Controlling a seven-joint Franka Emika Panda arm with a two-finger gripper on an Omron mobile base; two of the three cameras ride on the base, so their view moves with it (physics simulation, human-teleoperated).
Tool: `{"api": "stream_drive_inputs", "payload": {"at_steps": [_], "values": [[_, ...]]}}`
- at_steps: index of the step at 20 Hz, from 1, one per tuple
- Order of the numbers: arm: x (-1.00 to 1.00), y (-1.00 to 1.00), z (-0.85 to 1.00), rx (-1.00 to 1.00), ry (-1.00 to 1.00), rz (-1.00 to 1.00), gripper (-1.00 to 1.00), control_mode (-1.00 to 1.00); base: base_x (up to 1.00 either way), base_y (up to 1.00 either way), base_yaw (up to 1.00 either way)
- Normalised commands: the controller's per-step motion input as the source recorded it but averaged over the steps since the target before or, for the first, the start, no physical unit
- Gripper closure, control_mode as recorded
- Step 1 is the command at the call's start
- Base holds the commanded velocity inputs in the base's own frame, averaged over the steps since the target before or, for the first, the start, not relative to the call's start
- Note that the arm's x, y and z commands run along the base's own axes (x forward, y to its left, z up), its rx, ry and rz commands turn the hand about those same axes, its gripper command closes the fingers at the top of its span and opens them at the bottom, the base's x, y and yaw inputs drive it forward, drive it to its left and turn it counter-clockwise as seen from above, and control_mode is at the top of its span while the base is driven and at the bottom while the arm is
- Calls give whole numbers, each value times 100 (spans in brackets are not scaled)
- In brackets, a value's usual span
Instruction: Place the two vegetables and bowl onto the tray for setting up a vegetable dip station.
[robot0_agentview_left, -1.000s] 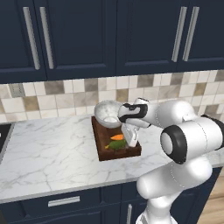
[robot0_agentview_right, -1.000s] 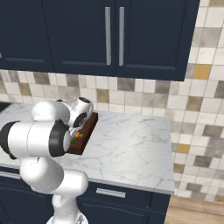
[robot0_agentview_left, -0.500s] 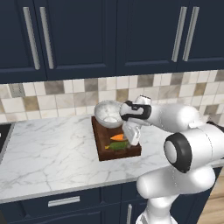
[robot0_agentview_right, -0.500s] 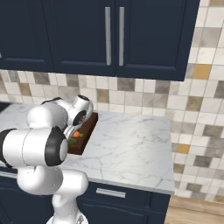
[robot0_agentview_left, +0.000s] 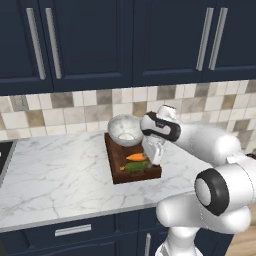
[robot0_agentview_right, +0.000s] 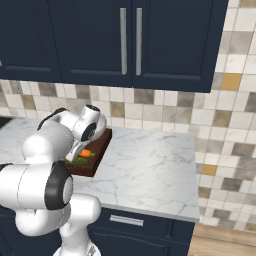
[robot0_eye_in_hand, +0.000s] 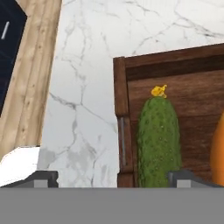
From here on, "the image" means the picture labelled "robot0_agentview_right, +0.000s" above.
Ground silver cupboard door handle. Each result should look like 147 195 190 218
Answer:
135 7 144 77
119 7 128 76

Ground green leafy vegetable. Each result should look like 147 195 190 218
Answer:
60 156 91 167

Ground navy drawer front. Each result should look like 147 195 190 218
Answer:
88 207 175 240

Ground silver drawer handle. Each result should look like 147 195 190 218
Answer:
108 214 145 228

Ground orange carrot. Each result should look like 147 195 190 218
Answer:
78 148 97 159

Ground dark brown wooden tray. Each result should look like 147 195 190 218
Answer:
62 128 113 178

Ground navy base cupboard door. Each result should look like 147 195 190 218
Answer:
0 205 62 256
87 226 188 256

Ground black hob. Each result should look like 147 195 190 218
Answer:
0 116 15 130

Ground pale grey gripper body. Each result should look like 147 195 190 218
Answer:
65 140 89 164

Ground navy wall cupboard door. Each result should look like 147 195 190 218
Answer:
131 0 230 94
0 0 63 83
47 0 134 88

